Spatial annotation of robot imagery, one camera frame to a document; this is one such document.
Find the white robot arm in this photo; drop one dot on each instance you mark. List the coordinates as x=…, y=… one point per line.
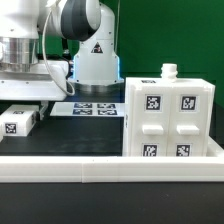
x=25, y=24

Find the white cabinet body box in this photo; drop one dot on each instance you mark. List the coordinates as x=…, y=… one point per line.
x=168, y=81

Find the white L-shaped fence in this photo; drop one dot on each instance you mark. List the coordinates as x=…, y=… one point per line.
x=209, y=168

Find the white cabinet top block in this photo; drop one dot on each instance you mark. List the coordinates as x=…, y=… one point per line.
x=18, y=120

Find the white base tag plate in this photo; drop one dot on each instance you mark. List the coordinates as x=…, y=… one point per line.
x=88, y=109

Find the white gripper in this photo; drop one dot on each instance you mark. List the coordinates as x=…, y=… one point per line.
x=35, y=85

